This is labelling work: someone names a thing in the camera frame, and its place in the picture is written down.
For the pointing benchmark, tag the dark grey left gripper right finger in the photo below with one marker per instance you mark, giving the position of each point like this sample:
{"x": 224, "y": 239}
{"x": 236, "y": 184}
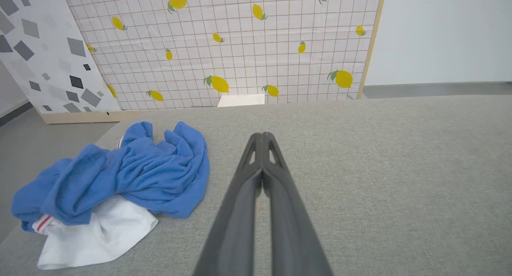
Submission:
{"x": 290, "y": 220}

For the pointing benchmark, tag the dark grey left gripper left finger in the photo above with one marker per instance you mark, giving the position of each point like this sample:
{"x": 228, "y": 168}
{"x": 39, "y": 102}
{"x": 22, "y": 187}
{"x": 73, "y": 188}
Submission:
{"x": 236, "y": 212}

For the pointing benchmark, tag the blue white red-striped shirt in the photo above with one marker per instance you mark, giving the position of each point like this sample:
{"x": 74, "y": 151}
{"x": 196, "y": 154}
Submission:
{"x": 152, "y": 172}

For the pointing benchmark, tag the grey fabric sofa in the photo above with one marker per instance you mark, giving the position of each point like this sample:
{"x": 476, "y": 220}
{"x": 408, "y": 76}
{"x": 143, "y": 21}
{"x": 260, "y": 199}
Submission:
{"x": 380, "y": 168}

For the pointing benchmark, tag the lemon print grid partition panel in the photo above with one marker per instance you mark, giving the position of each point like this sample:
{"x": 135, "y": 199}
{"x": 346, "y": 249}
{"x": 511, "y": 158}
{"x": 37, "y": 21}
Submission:
{"x": 240, "y": 60}

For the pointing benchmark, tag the grey terrazzo pattern partition panel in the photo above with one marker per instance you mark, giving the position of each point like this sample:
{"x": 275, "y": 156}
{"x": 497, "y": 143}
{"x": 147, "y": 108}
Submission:
{"x": 48, "y": 60}

